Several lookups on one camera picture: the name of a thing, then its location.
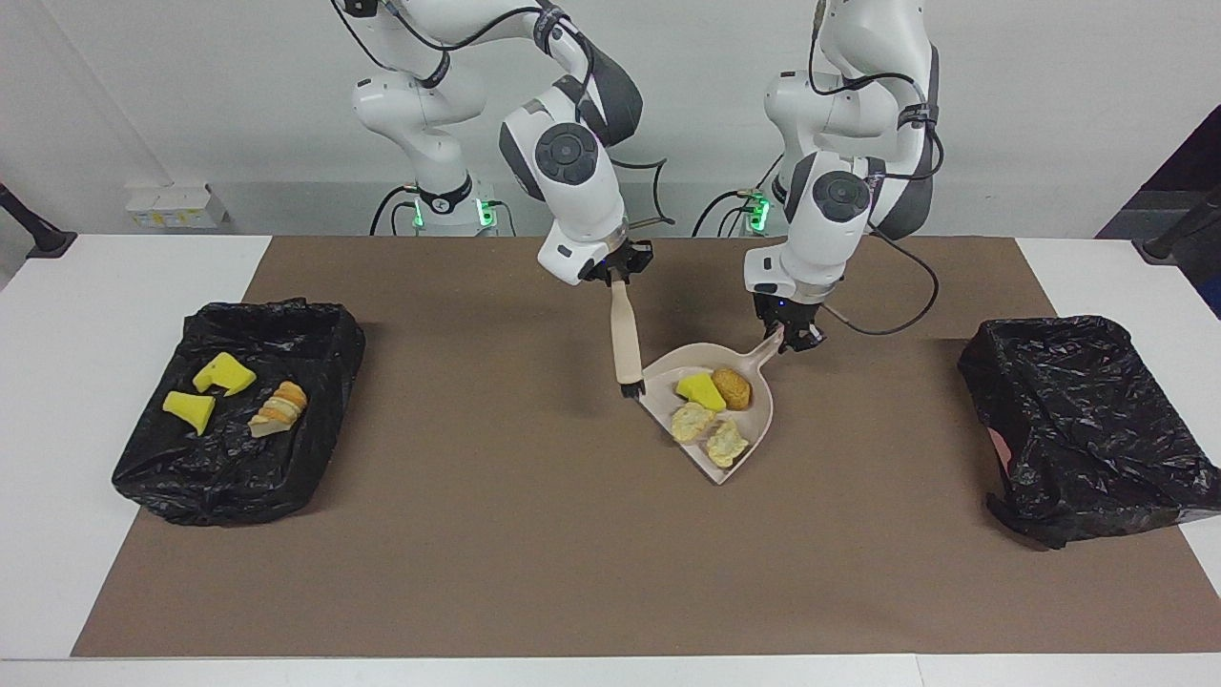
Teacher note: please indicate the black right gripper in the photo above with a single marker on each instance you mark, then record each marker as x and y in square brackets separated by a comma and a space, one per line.
[625, 262]

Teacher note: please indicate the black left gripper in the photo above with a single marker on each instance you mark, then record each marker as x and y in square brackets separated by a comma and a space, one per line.
[787, 313]

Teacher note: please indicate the beige hand brush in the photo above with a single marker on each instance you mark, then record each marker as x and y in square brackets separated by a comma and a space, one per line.
[627, 334]

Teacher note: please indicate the brown bread roll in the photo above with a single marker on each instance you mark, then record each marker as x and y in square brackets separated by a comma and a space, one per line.
[733, 388]

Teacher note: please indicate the beige plastic dustpan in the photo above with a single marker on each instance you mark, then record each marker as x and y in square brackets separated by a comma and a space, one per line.
[755, 420]

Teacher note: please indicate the green yellow sponge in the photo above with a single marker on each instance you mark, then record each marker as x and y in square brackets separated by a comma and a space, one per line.
[701, 391]

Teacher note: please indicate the orange white croissant piece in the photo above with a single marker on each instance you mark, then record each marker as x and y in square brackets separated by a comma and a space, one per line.
[727, 445]

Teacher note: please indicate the pale bread chunk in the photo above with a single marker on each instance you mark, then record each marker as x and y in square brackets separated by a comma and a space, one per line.
[692, 422]

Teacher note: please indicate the pale striped croissant piece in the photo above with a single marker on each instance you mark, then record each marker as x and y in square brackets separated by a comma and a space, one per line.
[279, 408]

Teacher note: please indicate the notched yellow sponge piece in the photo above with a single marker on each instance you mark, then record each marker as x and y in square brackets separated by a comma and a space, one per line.
[224, 372]

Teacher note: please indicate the yellow sponge wedge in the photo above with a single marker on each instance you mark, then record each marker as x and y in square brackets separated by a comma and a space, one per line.
[189, 408]

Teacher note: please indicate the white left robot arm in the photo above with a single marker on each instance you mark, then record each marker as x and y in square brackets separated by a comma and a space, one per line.
[820, 239]

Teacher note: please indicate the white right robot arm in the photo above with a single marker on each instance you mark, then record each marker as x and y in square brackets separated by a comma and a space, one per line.
[572, 191]

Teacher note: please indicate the pink plastic bin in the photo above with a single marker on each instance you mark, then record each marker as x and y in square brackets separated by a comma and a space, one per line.
[999, 448]

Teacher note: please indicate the black trash bag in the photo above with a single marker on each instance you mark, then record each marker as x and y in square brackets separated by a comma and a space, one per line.
[1087, 420]
[219, 477]

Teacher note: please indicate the brown table mat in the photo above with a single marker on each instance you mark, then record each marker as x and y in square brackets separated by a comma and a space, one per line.
[572, 611]

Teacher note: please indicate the black stand leg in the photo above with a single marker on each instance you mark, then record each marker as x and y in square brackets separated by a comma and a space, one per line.
[43, 239]
[1169, 243]

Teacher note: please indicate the dark panel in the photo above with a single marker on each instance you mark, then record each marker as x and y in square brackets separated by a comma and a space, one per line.
[1192, 162]

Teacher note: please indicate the white cardboard box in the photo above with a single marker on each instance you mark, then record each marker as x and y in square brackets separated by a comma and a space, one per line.
[176, 205]

